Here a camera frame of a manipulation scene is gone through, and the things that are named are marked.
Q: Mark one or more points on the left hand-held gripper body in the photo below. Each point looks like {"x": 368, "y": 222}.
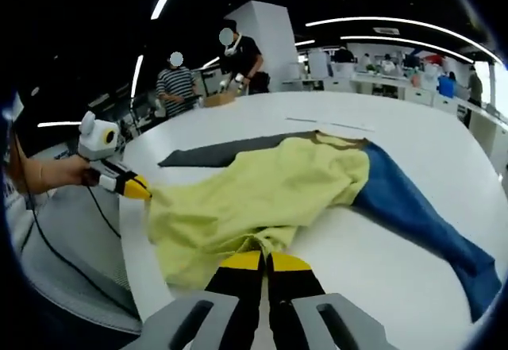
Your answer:
{"x": 97, "y": 139}

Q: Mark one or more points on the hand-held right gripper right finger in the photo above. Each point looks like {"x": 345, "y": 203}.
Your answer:
{"x": 293, "y": 286}

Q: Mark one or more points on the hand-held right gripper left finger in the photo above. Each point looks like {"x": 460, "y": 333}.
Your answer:
{"x": 234, "y": 286}

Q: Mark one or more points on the multicolour sweater garment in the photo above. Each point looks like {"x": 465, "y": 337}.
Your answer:
{"x": 258, "y": 191}

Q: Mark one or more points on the person's left hand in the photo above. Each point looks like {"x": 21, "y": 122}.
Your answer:
{"x": 69, "y": 173}

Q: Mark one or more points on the brown cardboard box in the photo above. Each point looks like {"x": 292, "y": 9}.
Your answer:
{"x": 218, "y": 99}

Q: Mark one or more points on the white square pillar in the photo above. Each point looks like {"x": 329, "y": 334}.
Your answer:
{"x": 270, "y": 36}

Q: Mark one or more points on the white counter cabinet row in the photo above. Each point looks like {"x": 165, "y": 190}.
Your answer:
{"x": 416, "y": 96}

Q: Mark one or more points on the blue container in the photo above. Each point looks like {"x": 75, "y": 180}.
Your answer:
{"x": 447, "y": 86}

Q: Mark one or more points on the long ceiling light strip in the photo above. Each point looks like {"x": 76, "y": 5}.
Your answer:
{"x": 397, "y": 24}
{"x": 405, "y": 42}

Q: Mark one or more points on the ceiling air vent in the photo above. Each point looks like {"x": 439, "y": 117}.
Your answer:
{"x": 386, "y": 30}

